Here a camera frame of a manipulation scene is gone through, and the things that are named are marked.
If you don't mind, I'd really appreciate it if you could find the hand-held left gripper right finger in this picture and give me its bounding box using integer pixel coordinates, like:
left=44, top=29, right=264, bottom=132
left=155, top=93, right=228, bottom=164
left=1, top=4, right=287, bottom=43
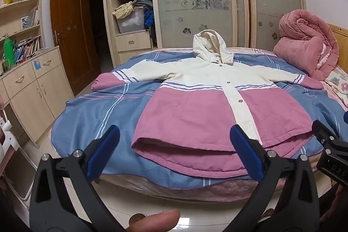
left=230, top=124, right=319, bottom=232

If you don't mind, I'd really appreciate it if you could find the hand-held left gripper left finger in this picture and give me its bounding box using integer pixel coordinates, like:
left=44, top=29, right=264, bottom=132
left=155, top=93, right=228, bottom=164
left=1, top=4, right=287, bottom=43
left=29, top=125, right=128, bottom=232

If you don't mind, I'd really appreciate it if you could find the pink and cream hooded jacket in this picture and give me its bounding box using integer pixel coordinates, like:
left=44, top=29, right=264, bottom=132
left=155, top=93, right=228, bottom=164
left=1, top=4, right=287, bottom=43
left=91, top=29, right=324, bottom=179

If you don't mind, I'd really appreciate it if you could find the grey clothes pile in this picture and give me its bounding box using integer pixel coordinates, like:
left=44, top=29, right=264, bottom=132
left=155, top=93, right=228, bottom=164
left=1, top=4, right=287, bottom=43
left=133, top=0, right=153, bottom=11

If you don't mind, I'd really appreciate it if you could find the person's left hand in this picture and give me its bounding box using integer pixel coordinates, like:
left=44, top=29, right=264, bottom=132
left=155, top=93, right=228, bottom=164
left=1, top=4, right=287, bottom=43
left=128, top=209, right=181, bottom=232

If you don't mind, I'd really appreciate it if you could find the floral bed sheet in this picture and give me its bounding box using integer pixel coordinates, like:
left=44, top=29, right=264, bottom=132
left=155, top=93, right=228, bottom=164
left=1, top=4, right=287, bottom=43
left=322, top=63, right=348, bottom=110

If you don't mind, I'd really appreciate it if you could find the blue plaid blanket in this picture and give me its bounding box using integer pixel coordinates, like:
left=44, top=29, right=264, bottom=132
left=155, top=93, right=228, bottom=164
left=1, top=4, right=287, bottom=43
left=50, top=48, right=348, bottom=190

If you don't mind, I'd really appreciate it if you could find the wooden bed headboard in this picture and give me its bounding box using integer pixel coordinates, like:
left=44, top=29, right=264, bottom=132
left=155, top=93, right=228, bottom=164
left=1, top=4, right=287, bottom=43
left=326, top=23, right=348, bottom=64

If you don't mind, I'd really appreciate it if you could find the rolled pink quilt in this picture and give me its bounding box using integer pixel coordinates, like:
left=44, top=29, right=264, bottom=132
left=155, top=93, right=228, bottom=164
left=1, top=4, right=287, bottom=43
left=273, top=9, right=340, bottom=82

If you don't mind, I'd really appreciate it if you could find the cream cabinet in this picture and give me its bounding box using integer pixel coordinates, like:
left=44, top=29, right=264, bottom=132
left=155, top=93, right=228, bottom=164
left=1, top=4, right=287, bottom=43
left=0, top=46, right=75, bottom=148

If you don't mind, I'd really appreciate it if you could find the cream wardrobe drawer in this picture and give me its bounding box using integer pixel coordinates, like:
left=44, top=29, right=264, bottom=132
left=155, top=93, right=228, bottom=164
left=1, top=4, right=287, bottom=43
left=116, top=30, right=153, bottom=52
left=118, top=49, right=155, bottom=64

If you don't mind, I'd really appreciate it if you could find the brown wooden door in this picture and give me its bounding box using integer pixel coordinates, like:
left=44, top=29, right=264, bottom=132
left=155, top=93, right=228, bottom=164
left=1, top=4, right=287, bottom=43
left=50, top=0, right=102, bottom=97

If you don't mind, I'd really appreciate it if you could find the row of books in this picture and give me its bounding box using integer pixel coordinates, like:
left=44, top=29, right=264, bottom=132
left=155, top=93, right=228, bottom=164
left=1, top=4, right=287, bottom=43
left=15, top=36, right=42, bottom=62

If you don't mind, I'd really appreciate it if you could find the translucent storage box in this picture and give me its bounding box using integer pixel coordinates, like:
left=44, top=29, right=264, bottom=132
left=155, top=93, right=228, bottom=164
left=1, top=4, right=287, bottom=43
left=117, top=8, right=144, bottom=33

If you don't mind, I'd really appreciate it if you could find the cream wooden wardrobe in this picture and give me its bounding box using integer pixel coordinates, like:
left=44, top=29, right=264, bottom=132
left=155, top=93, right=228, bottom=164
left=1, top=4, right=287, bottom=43
left=102, top=0, right=308, bottom=72

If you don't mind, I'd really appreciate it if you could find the green bottle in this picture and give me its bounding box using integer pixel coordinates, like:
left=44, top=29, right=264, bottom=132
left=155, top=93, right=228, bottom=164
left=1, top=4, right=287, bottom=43
left=3, top=37, right=16, bottom=69

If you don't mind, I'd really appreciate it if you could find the blue garment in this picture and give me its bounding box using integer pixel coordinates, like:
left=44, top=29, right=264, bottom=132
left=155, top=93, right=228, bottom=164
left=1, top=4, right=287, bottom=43
left=143, top=8, right=156, bottom=30

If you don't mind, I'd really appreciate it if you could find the beige crumpled cloth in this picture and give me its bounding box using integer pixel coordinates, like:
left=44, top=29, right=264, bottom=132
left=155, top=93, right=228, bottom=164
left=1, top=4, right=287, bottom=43
left=112, top=0, right=139, bottom=20

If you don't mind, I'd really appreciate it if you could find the cream bookshelf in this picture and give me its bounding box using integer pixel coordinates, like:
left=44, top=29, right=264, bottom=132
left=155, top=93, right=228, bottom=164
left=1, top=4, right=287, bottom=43
left=0, top=0, right=45, bottom=69

